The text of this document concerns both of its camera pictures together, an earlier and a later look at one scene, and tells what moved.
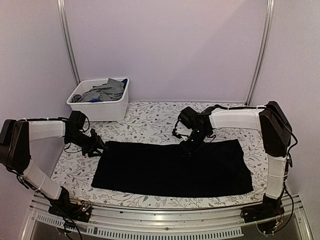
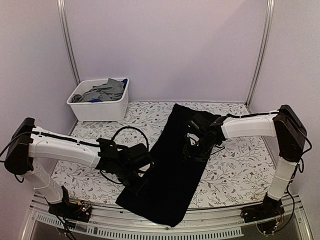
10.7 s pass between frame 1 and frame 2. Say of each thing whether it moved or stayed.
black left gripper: moved
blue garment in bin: stayed
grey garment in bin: stayed
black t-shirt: moved
